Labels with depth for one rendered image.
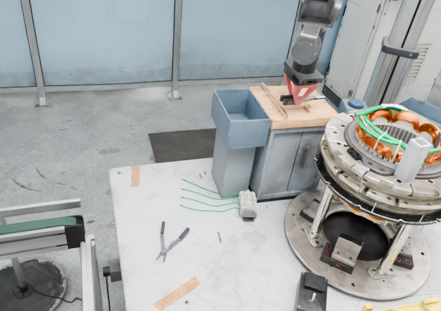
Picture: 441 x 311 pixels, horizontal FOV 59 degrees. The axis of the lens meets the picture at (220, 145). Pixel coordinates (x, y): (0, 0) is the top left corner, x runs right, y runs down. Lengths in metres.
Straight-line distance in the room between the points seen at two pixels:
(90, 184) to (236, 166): 1.43
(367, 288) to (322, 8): 0.65
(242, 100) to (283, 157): 0.20
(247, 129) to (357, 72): 2.37
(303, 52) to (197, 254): 0.54
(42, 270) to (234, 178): 1.16
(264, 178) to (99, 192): 1.39
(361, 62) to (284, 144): 2.25
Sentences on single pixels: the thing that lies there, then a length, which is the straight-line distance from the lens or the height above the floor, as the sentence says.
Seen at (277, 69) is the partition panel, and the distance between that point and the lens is 3.47.
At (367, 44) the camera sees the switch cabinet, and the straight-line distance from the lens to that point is 3.20.
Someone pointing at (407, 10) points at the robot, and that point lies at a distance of 1.33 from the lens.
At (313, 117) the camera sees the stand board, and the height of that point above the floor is 1.06.
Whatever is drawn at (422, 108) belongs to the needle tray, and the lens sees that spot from 1.32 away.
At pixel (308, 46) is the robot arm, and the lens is 0.87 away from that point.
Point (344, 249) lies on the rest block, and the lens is 1.02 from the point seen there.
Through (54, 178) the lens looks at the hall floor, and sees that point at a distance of 2.47.
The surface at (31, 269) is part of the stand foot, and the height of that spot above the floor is 0.02.
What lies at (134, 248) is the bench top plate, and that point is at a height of 0.78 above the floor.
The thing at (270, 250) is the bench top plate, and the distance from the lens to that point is 1.04.
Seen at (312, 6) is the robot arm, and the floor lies 1.34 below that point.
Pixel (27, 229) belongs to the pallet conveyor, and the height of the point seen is 0.76.
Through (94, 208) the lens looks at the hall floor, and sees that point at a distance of 2.24.
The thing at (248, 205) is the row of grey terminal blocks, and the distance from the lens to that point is 1.08.
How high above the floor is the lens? 1.56
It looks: 35 degrees down
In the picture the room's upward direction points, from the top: 7 degrees clockwise
